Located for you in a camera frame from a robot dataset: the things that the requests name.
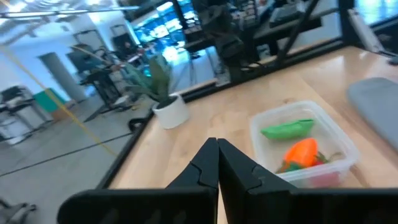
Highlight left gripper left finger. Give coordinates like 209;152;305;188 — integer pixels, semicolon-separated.
57;137;220;224

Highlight snake plant in white pot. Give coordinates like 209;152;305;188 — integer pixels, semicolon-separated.
125;54;191;130

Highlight green board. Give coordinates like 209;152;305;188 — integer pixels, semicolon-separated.
33;87;68;114

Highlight grey panel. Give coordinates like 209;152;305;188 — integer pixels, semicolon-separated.
347;7;387;54

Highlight green toy pea pod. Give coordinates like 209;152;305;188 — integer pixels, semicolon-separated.
260;118;316;141

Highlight black table frame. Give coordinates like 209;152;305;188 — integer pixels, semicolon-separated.
96;0;398;190

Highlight grey folded cloth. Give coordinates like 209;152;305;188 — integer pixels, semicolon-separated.
346;77;398;154

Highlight yellow cable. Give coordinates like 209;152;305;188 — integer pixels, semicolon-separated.
0;45;118;157

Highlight black desk equipment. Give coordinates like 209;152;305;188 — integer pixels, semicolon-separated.
0;85;35;126

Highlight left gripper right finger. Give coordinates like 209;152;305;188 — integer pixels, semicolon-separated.
217;138;398;224

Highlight grey chair base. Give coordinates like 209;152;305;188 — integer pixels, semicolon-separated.
0;198;37;224

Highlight black coiled floor cable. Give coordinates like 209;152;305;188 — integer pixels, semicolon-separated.
127;117;149;133

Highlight black side table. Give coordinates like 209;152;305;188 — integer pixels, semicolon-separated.
78;66;126;123

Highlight red toy strawberry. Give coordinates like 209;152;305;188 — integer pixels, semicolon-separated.
310;151;343;188

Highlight orange toy carrot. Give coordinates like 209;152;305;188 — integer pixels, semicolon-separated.
275;137;328;175

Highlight clear plastic tupperware container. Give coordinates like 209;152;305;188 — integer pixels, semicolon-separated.
249;100;362;189

